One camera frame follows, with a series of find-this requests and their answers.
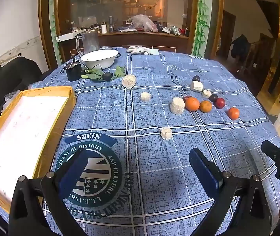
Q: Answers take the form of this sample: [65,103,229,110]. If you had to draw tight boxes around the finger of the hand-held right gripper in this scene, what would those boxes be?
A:
[261,140,280,171]

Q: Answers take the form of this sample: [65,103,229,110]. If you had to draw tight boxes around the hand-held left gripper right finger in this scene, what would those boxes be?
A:
[189,148,272,236]

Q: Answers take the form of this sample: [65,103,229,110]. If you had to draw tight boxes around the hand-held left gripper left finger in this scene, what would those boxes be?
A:
[8,148,91,236]

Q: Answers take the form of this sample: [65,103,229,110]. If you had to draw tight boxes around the orange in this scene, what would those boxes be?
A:
[227,107,240,120]
[199,100,213,113]
[185,97,200,112]

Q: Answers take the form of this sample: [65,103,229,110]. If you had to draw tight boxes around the yellow cardboard box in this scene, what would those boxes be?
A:
[0,86,77,214]

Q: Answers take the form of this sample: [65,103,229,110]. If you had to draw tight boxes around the tall foam cylinder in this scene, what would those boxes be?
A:
[170,97,185,115]

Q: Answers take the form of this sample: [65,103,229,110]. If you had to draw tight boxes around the blue plaid tablecloth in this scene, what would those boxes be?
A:
[27,46,280,236]

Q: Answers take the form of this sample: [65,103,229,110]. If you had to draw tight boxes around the white foam block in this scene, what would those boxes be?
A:
[190,81,204,93]

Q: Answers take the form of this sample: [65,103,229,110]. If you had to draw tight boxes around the clear plastic wrap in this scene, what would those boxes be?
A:
[4,91,21,109]

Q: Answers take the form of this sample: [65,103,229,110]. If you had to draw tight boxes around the small black device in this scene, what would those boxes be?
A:
[65,56,82,81]

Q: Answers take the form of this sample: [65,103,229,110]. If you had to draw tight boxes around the green leaf bunch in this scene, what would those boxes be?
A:
[81,67,106,81]

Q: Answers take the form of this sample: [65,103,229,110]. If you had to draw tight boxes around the large round foam piece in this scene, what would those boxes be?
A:
[122,74,137,88]

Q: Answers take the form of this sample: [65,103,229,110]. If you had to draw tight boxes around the hanging dark jacket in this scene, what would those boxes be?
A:
[230,34,251,59]

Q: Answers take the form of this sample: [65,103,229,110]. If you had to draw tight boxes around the white enamel basin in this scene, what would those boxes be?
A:
[80,50,119,70]

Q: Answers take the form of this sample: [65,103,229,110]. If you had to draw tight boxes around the glass pitcher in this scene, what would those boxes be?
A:
[75,30,99,56]

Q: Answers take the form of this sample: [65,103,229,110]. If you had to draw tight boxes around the white flat box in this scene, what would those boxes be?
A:
[56,31,86,42]

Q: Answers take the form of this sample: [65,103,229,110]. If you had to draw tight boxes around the white work gloves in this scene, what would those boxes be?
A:
[126,46,150,54]

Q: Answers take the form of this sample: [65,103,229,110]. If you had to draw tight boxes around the wooden sideboard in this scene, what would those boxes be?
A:
[97,31,190,53]

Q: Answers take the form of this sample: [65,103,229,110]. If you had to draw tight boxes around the bamboo painted panel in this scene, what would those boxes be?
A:
[193,0,214,57]

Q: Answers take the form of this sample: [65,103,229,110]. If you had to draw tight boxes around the translucent plastic bag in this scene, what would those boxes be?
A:
[126,14,159,33]

